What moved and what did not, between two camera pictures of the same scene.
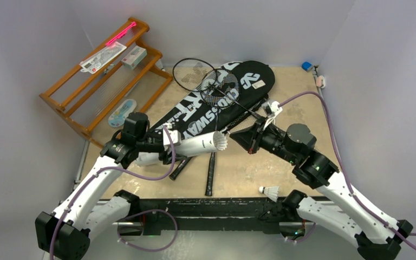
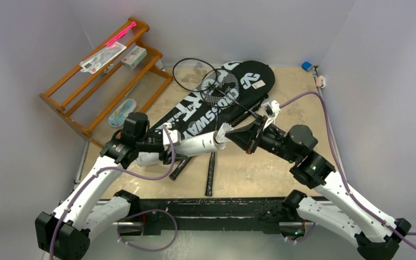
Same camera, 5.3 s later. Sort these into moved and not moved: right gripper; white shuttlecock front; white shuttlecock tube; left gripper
Moved: white shuttlecock front
Not moved: right gripper; left gripper; white shuttlecock tube
